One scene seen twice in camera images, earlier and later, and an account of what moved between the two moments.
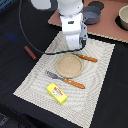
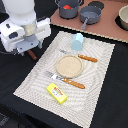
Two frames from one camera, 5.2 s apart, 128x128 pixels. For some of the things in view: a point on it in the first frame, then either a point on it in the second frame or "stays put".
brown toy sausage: x=30 y=52 stays put
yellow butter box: x=56 y=93 stays put
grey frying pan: x=92 y=14 stays put
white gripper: x=75 y=30 → x=17 y=37
